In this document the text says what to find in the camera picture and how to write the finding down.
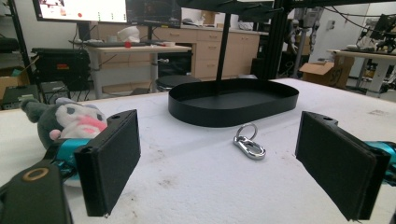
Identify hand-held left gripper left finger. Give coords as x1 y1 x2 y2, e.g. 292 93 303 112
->
74 109 142 217

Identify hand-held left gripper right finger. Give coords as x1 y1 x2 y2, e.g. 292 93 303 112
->
294 110 391 222

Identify small grey-green object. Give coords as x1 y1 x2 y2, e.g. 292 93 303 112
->
20 97 108 150

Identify silver carabiner keychain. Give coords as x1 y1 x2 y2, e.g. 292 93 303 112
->
233 122 267 161

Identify black rack with oval tray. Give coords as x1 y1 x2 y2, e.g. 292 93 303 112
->
167 0 300 128

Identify white foam mat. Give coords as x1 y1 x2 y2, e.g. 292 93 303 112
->
0 77 396 224

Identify small black box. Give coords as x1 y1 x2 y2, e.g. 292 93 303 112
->
40 81 70 104

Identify open cardboard box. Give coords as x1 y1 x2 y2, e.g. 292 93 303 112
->
299 55 354 90

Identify black equipment case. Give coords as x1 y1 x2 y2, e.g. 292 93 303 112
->
31 47 92 91

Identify black box with pale label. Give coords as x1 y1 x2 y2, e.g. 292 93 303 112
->
1 84 40 110

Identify light wood desk white legs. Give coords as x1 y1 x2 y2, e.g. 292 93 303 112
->
69 43 192 99

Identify white work table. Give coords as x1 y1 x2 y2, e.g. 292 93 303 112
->
326 48 396 97

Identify black keyboard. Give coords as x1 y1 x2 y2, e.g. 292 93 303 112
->
69 40 148 49

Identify brown cardboard box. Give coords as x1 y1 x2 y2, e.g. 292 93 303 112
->
0 66 31 101

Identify white crumpled object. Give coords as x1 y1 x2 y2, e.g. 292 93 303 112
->
117 26 141 44

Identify light wood cabinet row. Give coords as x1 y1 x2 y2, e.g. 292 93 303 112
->
92 22 261 80

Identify monitor with white screen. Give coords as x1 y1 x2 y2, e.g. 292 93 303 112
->
32 0 128 23

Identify monitor with dark screen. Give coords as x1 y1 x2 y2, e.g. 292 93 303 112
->
125 0 182 28

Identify black metal frame post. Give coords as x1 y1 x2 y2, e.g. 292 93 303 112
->
261 0 290 80

